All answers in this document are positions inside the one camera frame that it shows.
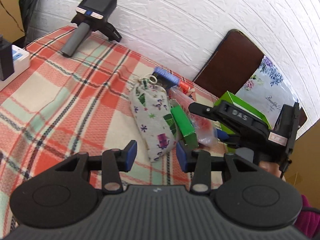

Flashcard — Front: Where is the small green carton box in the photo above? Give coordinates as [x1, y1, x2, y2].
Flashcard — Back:
[171, 105, 199, 149]

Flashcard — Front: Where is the white blue HP box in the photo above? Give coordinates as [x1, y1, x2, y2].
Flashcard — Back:
[216, 129, 229, 141]

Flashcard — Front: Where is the red clear plastic packet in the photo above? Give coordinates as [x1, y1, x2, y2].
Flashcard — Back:
[170, 86, 217, 147]

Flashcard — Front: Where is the printed fabric pouch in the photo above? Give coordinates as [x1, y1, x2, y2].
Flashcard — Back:
[130, 75, 178, 163]

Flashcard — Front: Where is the maroon sleeve forearm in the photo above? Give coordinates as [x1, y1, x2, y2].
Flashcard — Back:
[295, 211, 319, 238]

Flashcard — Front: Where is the person's right hand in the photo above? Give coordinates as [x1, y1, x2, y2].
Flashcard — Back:
[259, 161, 286, 181]

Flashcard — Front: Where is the green cardboard tray box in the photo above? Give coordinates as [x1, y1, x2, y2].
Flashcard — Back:
[210, 92, 272, 154]

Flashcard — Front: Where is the floral plastic bedding bag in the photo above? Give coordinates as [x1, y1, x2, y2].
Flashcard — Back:
[235, 56, 298, 126]

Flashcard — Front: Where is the dark brown wooden headboard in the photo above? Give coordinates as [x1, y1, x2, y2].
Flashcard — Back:
[192, 29, 308, 131]

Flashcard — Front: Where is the large brown cardboard box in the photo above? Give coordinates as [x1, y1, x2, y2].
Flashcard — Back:
[285, 122, 320, 208]

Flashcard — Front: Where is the plaid red green blanket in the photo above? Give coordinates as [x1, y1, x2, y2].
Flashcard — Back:
[0, 25, 226, 238]

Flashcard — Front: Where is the white power strip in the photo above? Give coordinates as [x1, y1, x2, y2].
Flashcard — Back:
[1, 45, 30, 90]

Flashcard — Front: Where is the spare handheld gripper device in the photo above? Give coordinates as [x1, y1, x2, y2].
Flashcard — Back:
[60, 0, 122, 57]

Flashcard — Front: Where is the black adapter block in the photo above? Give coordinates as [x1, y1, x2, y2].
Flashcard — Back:
[0, 35, 14, 81]

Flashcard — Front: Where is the small brown cardboard box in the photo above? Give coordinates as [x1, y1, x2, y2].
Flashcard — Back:
[0, 0, 25, 43]

